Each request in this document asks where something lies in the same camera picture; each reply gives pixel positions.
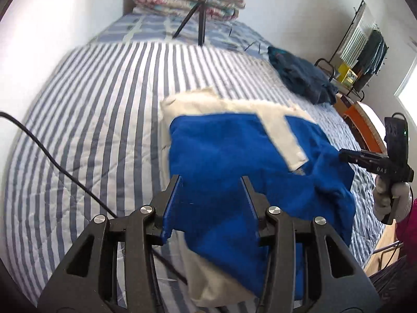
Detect orange covered box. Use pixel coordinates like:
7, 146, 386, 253
334, 93, 387, 154

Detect right gloved hand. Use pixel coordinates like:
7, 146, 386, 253
372, 175, 412, 222

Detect striped hanging towel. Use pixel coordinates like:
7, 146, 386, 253
336, 2, 377, 67

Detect striped blue white bed quilt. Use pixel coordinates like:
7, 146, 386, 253
3, 40, 385, 313

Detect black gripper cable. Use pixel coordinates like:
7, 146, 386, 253
0, 111, 190, 286

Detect dark navy folded clothes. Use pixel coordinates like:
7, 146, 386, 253
268, 46, 338, 105

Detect yellow box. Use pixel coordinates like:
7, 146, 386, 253
337, 63, 358, 88

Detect dark hanging clothes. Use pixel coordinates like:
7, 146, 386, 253
358, 30, 388, 75

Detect bright window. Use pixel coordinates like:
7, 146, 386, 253
395, 67, 417, 123

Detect black clothes rack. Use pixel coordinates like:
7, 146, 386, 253
314, 0, 389, 103

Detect blue checked bed sheet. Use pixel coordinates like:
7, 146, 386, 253
92, 14, 271, 61

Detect black tripod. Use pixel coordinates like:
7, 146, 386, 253
171, 0, 209, 47

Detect beige blue work jacket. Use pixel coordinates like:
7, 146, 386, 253
161, 88, 355, 307

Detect pink sleeve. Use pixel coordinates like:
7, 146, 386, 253
396, 199, 417, 264

